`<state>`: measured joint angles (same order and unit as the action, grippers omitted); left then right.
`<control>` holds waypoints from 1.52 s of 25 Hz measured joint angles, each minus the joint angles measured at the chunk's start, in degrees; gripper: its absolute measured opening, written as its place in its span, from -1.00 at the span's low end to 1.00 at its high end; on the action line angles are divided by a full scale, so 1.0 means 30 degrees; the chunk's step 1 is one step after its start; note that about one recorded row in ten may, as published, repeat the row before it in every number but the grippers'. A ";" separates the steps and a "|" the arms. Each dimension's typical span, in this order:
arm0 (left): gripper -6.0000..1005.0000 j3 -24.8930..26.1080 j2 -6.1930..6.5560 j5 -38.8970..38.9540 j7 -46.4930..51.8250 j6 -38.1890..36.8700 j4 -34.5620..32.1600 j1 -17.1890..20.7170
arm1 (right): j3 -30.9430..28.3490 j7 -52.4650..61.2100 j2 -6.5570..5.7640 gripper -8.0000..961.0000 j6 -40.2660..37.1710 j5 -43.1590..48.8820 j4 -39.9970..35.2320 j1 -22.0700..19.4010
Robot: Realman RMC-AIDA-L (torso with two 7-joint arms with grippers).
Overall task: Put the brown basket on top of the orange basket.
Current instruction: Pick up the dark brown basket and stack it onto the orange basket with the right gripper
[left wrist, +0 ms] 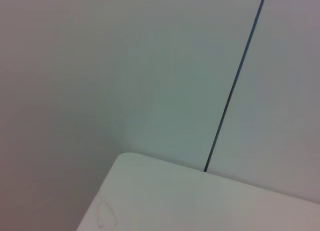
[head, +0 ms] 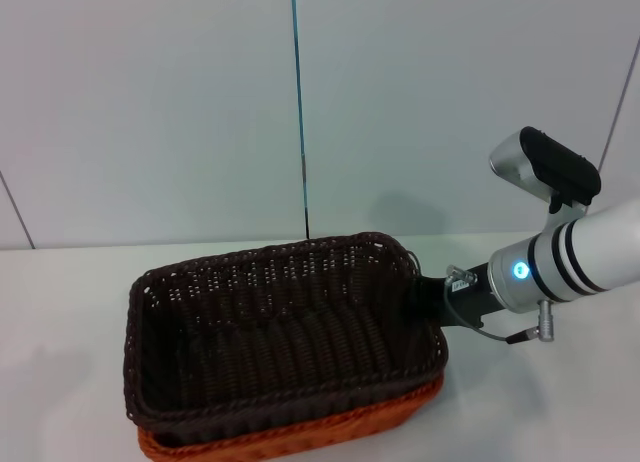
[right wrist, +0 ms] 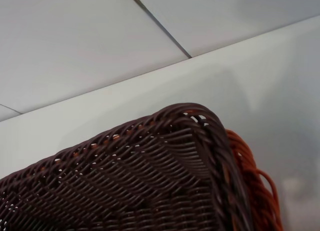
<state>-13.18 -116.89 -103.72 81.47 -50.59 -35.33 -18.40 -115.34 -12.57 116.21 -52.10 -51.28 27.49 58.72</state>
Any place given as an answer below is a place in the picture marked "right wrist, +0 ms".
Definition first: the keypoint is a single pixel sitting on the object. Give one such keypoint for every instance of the dark brown woven plastic basket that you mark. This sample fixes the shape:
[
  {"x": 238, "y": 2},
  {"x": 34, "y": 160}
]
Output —
[{"x": 125, "y": 186}]

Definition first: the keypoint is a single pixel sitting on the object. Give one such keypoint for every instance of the orange woven plastic basket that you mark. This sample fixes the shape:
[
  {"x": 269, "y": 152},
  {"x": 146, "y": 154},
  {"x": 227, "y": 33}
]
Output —
[{"x": 252, "y": 181}]

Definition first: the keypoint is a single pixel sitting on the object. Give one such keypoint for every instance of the blue wall seam strip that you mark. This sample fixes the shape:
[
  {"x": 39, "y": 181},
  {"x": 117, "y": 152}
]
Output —
[{"x": 162, "y": 27}]

